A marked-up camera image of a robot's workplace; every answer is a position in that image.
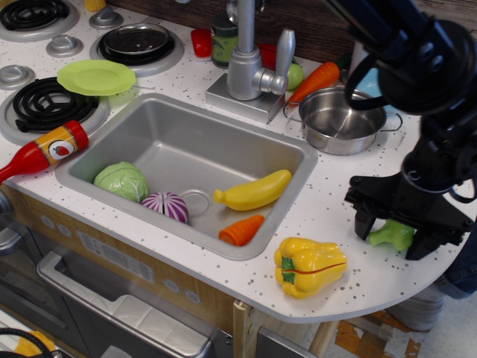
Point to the whole orange toy carrot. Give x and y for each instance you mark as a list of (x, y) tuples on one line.
[(324, 76)]

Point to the grey vertical pole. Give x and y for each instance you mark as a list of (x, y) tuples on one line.
[(357, 56)]

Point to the green toy broccoli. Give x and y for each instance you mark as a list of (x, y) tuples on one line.
[(399, 235)]

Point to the yellow object bottom left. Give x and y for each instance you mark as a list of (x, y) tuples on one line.
[(29, 349)]

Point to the grey stove knob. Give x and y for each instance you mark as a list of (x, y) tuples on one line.
[(106, 19), (64, 45), (13, 77)]

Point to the yellow toy banana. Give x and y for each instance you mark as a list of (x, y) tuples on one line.
[(254, 194)]

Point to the yellow toy bell pepper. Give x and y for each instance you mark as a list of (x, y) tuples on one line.
[(304, 266)]

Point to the black stove coil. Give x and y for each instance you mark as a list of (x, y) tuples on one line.
[(28, 15), (44, 105)]

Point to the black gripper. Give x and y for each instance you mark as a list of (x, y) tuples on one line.
[(401, 197)]

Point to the light blue plastic bowl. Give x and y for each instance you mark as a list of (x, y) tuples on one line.
[(369, 83)]

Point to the green toy can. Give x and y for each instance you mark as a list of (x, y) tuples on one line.
[(224, 39)]

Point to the purple toy onion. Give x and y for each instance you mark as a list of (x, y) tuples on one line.
[(169, 204)]

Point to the green toy cabbage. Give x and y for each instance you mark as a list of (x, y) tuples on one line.
[(123, 179)]

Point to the green toy pear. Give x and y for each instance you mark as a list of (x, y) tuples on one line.
[(295, 76)]

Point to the orange carrot piece in sink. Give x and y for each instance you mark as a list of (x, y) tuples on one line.
[(241, 233)]

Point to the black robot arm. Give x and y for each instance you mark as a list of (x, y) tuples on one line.
[(425, 67)]

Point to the yellow toy corn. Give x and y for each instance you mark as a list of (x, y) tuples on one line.
[(95, 5)]

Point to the silver oven door handle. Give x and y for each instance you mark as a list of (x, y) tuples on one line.
[(125, 327)]

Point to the black rear stove coil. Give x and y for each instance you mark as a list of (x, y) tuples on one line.
[(28, 15)]

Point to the red toy ketchup bottle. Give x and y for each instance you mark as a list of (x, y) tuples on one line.
[(47, 150)]

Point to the black front stove coil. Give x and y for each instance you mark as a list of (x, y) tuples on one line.
[(44, 105)]

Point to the steel pot lid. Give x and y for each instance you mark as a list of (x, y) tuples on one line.
[(139, 38)]

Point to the red toy pepper piece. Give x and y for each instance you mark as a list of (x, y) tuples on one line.
[(202, 43)]

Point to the light green plastic plate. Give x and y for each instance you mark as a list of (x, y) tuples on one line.
[(96, 77)]

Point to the silver toy faucet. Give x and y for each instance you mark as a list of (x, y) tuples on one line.
[(248, 88)]

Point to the stainless steel pot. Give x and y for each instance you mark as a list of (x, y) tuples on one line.
[(330, 125)]

